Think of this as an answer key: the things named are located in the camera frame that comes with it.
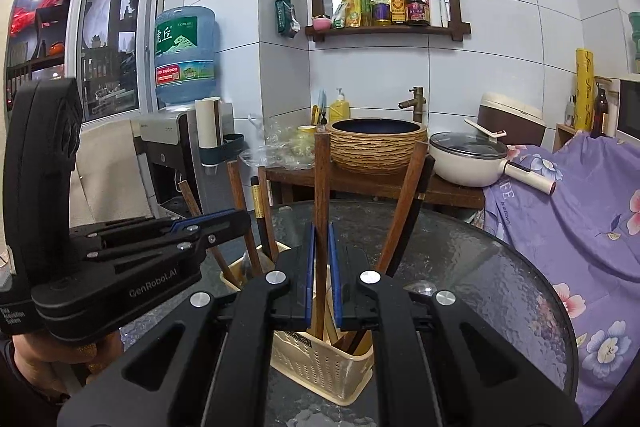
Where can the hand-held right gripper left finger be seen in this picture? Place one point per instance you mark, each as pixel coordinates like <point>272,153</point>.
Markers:
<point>306,277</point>

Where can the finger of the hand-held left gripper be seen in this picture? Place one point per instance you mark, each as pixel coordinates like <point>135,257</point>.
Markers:
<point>220,239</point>
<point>210,219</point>

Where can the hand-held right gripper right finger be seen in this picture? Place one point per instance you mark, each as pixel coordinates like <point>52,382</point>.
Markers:
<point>337,287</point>

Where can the black chopstick with gold band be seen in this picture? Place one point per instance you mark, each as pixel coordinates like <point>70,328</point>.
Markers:
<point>260,207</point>

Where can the beige plastic utensil holder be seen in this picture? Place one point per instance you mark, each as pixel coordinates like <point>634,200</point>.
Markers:
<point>310,362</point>

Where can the person's left hand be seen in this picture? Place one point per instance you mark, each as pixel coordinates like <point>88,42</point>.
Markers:
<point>55,362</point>

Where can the white paper cup dispenser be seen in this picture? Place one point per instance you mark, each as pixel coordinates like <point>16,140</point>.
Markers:
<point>207,127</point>

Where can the white black water dispenser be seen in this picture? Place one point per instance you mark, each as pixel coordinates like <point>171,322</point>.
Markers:
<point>160,132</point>

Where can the clear plastic bag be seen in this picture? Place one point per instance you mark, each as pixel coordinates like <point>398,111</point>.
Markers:
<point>275,142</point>

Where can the wooden washstand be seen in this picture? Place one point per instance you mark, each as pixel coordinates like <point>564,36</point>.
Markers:
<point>360,182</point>

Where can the beige cloth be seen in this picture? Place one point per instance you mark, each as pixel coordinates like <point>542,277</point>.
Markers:
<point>110,177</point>

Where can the yellow cup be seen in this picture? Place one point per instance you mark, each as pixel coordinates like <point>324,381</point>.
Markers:
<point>307,142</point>

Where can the woven pattern basin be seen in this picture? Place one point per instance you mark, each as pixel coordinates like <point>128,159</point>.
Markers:
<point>375,152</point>

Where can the blue toothbrush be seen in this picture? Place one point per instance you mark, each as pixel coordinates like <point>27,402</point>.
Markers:
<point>321,104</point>

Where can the yellow soap pump bottle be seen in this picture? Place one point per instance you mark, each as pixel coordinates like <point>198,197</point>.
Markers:
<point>340,111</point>

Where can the blue water jug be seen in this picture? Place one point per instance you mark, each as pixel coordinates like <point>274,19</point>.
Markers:
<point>185,52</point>

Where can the white pot with glass lid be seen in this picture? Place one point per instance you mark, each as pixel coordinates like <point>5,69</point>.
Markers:
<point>465,167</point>

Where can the bronze faucet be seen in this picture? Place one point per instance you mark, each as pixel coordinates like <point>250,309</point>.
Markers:
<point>416,104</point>

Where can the aluminium framed glass window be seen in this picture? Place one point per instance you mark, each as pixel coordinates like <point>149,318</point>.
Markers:
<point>74,57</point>

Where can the green hanging packet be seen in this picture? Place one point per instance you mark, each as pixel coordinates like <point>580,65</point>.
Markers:
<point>286,14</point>

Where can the pink bowl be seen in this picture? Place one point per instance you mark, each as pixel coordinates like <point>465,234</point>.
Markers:
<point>321,24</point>

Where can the orange teapot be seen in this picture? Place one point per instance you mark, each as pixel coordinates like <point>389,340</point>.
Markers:
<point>56,49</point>

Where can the white brown rice cooker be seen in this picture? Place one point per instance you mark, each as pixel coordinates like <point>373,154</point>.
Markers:
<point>515,119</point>

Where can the yellow seasoning packet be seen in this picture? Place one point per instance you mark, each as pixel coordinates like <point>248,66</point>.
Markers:
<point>352,9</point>

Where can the purple floral cloth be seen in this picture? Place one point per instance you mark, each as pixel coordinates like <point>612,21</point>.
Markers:
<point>590,232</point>

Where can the green oil bottle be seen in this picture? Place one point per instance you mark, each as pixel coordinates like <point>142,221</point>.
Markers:
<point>366,9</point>

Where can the purple label bottle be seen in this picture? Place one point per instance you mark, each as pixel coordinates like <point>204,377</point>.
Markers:
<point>381,9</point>

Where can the small wooden rack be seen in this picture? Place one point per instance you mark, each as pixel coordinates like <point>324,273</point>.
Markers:
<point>562,134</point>

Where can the orange label bottle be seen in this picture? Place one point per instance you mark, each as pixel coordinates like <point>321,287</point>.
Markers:
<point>397,7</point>

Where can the small clear bottle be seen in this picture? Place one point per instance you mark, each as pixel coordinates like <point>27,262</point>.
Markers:
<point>570,113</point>

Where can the white squeeze bottle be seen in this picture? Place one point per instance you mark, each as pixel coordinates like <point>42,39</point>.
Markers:
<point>435,9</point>

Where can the thin white bottle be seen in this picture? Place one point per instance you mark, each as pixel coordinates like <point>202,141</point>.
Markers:
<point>444,12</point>

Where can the brown glass bottle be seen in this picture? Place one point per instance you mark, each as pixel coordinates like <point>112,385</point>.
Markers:
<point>599,114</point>

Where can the yellow wrap roll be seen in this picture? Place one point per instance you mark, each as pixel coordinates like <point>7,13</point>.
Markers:
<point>584,89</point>

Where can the white microwave oven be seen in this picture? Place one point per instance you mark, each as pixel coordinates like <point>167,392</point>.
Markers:
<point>629,107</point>

